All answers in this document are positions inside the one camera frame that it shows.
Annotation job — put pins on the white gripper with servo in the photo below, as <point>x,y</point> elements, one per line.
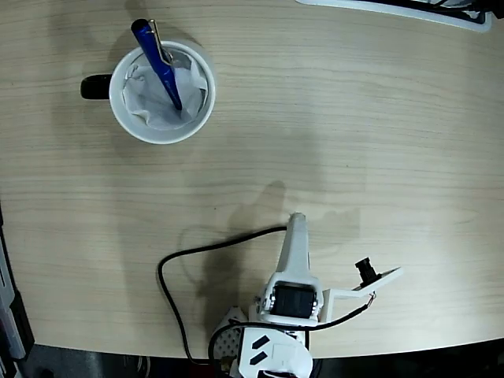
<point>293,300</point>

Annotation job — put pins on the blue pen with metal clip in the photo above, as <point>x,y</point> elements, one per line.
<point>157,67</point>

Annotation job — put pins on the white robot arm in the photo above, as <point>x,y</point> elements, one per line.
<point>283,354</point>

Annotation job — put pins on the crumpled white tissue paper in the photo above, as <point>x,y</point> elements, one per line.
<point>145,98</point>

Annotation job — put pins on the black block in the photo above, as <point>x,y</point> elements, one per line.
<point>23,327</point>

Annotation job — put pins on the grey metal bar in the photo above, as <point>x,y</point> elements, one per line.
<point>8,307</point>

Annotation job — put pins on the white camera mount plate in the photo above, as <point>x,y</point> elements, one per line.
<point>346,293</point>

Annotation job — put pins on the black camera lens module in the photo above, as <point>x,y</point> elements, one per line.
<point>366,269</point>

